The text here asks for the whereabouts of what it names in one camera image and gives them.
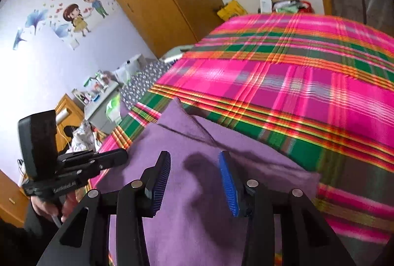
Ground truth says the dark floral folded cloth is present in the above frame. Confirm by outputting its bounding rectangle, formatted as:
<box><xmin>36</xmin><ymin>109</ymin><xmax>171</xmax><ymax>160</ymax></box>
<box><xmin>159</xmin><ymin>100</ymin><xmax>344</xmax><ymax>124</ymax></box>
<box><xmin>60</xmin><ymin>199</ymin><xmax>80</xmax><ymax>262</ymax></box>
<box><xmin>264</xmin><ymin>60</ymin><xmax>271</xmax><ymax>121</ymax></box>
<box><xmin>118</xmin><ymin>61</ymin><xmax>173</xmax><ymax>107</ymax></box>

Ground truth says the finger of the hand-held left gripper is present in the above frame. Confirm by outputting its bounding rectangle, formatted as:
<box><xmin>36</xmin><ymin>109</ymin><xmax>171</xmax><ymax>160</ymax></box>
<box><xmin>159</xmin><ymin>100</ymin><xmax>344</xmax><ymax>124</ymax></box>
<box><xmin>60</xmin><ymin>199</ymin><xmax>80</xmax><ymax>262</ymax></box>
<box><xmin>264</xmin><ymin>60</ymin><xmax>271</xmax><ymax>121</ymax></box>
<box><xmin>57</xmin><ymin>147</ymin><xmax>128</xmax><ymax>180</ymax></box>

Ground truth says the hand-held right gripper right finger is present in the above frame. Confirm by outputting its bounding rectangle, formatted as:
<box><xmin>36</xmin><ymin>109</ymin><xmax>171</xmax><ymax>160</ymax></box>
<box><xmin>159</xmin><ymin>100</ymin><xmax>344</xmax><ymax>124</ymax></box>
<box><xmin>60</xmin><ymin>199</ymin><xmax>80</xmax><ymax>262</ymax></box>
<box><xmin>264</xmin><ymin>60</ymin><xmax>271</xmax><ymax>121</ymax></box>
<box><xmin>218</xmin><ymin>150</ymin><xmax>348</xmax><ymax>266</ymax></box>

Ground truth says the cluttered white side table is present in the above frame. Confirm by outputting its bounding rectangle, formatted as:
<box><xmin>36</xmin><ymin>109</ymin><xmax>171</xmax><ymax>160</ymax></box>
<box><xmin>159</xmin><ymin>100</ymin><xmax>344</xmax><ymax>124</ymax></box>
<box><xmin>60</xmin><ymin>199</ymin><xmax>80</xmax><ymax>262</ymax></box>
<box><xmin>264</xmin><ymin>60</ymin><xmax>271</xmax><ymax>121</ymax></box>
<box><xmin>84</xmin><ymin>81</ymin><xmax>124</xmax><ymax>135</ymax></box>

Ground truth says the wooden furniture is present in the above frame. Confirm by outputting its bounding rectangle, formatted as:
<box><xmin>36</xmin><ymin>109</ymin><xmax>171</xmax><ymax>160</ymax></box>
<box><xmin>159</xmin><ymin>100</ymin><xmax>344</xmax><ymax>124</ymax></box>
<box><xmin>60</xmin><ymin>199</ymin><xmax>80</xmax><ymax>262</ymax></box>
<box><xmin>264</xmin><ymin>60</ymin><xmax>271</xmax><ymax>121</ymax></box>
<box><xmin>0</xmin><ymin>170</ymin><xmax>31</xmax><ymax>227</ymax></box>

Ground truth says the yellow bag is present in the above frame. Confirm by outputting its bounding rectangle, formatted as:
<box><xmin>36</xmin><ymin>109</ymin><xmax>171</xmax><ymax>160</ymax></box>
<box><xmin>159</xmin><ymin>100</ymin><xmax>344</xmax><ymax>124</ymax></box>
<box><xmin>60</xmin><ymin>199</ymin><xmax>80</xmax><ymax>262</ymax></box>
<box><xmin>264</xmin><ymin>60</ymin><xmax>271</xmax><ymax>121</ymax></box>
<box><xmin>216</xmin><ymin>0</ymin><xmax>248</xmax><ymax>21</ymax></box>

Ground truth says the purple knit garment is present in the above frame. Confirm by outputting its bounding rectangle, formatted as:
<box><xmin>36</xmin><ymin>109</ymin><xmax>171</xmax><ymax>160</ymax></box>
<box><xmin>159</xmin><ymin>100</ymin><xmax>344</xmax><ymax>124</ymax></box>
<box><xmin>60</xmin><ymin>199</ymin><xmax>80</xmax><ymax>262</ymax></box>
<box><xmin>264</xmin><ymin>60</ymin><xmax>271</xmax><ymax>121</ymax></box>
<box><xmin>98</xmin><ymin>97</ymin><xmax>322</xmax><ymax>266</ymax></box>

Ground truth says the group of small bottles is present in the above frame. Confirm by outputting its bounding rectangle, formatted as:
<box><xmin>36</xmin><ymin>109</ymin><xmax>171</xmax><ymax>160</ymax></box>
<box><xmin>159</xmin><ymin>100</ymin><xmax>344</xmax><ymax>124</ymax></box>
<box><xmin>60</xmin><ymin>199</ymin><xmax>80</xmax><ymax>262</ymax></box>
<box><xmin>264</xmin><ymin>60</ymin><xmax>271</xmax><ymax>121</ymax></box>
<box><xmin>72</xmin><ymin>69</ymin><xmax>113</xmax><ymax>107</ymax></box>

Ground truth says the crumpled printed cloth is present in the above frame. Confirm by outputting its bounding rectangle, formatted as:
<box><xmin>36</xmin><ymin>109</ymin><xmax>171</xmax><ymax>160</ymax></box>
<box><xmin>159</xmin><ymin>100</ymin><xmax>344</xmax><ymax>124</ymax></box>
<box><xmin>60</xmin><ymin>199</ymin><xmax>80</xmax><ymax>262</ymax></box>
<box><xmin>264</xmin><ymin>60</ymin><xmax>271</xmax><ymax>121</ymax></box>
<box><xmin>63</xmin><ymin>120</ymin><xmax>100</xmax><ymax>159</ymax></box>

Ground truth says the purple folded cloth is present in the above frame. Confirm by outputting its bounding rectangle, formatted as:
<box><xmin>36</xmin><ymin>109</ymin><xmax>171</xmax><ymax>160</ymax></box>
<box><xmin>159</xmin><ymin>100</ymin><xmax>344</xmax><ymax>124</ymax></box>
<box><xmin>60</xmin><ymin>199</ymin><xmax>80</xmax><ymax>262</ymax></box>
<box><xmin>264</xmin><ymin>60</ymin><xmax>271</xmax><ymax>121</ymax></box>
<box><xmin>118</xmin><ymin>101</ymin><xmax>133</xmax><ymax>120</ymax></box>

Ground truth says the white paper bag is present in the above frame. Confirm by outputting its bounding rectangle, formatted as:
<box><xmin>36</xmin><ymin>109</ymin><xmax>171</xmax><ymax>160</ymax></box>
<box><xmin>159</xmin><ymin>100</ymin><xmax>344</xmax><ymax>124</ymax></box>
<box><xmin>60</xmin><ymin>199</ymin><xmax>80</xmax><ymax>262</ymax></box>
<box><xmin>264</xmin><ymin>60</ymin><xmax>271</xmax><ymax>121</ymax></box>
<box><xmin>112</xmin><ymin>54</ymin><xmax>147</xmax><ymax>85</ymax></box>

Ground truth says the pink plaid blanket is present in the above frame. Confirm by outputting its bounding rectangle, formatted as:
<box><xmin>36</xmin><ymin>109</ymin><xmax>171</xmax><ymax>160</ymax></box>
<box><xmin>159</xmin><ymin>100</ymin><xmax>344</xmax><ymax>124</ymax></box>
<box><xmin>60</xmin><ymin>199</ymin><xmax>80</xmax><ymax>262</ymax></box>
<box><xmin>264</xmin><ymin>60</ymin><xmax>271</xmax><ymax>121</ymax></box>
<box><xmin>88</xmin><ymin>12</ymin><xmax>394</xmax><ymax>266</ymax></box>

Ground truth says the wooden dresser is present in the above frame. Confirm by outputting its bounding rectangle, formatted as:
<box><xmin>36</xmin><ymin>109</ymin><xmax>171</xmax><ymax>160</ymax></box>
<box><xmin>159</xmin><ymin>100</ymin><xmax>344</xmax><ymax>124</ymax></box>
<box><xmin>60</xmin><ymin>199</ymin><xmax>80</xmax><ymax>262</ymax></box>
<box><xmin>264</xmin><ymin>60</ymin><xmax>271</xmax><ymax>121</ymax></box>
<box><xmin>55</xmin><ymin>93</ymin><xmax>86</xmax><ymax>143</ymax></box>

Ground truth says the green plastic packet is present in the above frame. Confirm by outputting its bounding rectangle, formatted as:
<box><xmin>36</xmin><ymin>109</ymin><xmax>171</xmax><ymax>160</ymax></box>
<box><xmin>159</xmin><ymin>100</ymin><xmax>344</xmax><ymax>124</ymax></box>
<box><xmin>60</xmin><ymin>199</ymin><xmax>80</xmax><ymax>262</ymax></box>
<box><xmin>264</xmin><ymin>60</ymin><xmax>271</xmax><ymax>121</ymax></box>
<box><xmin>105</xmin><ymin>94</ymin><xmax>121</xmax><ymax>123</ymax></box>

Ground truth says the person's left hand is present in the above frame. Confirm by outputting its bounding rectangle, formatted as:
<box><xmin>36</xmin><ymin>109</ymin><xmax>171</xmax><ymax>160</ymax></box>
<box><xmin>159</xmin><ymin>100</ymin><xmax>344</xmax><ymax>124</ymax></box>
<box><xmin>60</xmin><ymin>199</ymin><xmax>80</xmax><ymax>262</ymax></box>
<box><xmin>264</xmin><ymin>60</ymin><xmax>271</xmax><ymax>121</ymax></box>
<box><xmin>31</xmin><ymin>192</ymin><xmax>77</xmax><ymax>223</ymax></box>

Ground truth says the cartoon wall sticker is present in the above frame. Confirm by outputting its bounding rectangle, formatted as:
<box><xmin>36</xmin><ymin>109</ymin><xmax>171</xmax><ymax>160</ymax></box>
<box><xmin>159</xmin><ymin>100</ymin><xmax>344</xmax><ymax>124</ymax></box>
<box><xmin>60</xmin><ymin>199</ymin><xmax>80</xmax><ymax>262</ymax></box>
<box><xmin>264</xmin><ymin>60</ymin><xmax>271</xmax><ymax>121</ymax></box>
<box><xmin>12</xmin><ymin>0</ymin><xmax>117</xmax><ymax>51</ymax></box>

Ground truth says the person's left forearm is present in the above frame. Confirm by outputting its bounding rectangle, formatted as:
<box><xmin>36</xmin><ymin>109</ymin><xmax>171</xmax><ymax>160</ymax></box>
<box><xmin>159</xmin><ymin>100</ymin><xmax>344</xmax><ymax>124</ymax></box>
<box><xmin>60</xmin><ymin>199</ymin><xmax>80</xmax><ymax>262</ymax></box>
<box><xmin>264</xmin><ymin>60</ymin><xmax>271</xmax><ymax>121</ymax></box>
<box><xmin>0</xmin><ymin>201</ymin><xmax>62</xmax><ymax>266</ymax></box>

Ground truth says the wooden wardrobe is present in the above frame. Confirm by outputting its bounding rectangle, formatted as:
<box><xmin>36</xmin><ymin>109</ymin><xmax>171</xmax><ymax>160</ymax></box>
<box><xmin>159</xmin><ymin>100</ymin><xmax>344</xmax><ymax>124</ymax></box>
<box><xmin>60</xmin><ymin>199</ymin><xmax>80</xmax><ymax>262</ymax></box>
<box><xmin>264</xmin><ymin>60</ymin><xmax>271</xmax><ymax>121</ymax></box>
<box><xmin>86</xmin><ymin>0</ymin><xmax>225</xmax><ymax>59</ymax></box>

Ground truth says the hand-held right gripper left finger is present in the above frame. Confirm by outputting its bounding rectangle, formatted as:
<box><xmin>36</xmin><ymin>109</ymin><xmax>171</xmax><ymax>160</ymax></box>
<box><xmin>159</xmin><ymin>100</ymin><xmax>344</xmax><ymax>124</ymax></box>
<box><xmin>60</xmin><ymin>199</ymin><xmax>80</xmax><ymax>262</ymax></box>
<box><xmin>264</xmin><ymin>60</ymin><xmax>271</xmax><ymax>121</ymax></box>
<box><xmin>37</xmin><ymin>151</ymin><xmax>171</xmax><ymax>266</ymax></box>

